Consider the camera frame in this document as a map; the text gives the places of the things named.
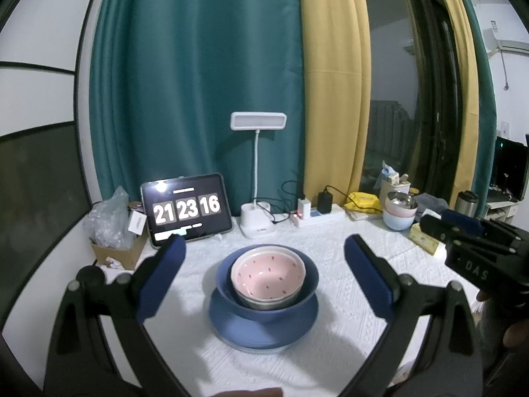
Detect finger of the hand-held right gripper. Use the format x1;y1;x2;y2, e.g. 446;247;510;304
419;214;529;258
440;210;529;241

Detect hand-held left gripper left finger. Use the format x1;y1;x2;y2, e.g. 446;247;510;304
43;235;186;397

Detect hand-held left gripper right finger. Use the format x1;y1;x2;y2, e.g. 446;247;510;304
343;234;484;397

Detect white bowl pink dotted inside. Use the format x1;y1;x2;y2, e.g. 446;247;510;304
230;245;306;303

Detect cream bowl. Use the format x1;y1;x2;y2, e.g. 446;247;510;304
235;285;303;312

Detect dark blue bowl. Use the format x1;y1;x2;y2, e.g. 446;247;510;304
215;243;320;325

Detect blue plate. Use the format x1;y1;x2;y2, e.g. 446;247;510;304
209;287;320;349

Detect person's right hand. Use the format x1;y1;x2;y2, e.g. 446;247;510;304
474;289;529;350

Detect steel thermos cup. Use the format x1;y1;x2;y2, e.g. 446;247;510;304
454;190;479;218

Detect yellow tissue box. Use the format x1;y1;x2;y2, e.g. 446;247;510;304
409;221;449;256

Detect grey cloth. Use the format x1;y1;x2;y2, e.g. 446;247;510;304
415;194;449;218

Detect light blue bowl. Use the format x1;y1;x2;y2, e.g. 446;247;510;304
382;211;417;231

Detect metal bowl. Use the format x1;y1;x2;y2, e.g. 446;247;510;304
386;191;419;209

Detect white media stand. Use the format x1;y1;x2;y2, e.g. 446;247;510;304
483;196;521;222

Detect cardboard box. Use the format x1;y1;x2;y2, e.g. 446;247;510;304
90;219;148;271

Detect basket with snacks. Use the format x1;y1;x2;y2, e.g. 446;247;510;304
379;173;412;199

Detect small white box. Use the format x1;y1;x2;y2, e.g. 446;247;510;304
128;210;147;234

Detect white textured tablecloth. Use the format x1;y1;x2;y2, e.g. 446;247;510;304
89;215;472;397

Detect white power strip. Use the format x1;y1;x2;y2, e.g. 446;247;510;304
291;204;346;228

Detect tablet with clock display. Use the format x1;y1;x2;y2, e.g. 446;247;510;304
141;173;234;248

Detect yellow wipes packet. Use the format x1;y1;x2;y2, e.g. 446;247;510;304
345;191;383;214

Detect light blue paper packet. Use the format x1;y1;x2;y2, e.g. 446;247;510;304
378;160;399;183

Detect black monitor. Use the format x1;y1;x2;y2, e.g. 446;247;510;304
494;134;529;199

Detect clear plastic bag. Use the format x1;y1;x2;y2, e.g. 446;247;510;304
83;186;139;251

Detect black round pouch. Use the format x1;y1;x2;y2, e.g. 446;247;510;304
75;265;104;284

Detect white desk lamp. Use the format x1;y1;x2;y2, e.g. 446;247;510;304
230;111;287;240

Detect teal curtain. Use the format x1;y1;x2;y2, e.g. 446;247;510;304
448;0;499;207
89;0;306;222

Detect yellow curtain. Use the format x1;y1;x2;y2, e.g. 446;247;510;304
298;0;370;211
426;0;480;216

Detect dark glass sliding door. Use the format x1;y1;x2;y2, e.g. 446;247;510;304
359;0;464;203

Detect white air conditioner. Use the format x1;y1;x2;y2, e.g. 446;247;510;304
481;29;529;56

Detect black black-charger cable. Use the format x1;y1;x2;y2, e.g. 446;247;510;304
324;185;383;211

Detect black lamp cable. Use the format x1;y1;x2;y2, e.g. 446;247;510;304
252;198;294;225

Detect black white-charger cable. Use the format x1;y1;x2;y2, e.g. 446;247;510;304
281;180;306;203

